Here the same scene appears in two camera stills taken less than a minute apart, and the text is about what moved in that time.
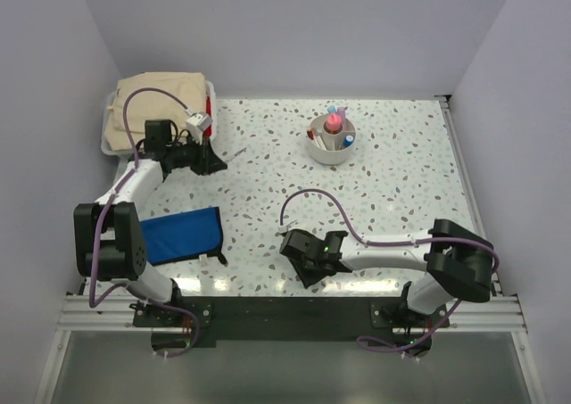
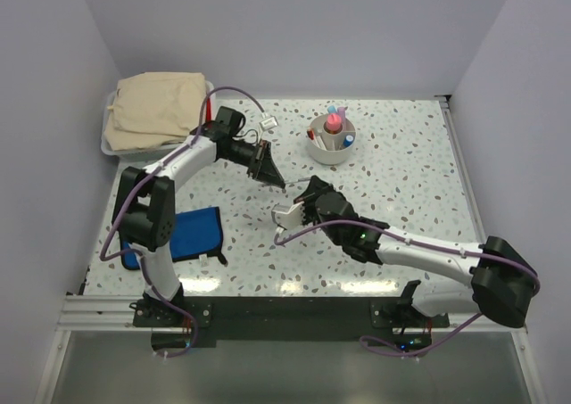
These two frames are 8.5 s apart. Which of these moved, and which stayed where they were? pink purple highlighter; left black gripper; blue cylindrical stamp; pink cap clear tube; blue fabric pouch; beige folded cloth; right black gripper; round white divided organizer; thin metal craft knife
Moved: thin metal craft knife; left black gripper; right black gripper
Stayed: beige folded cloth; pink purple highlighter; pink cap clear tube; blue fabric pouch; blue cylindrical stamp; round white divided organizer
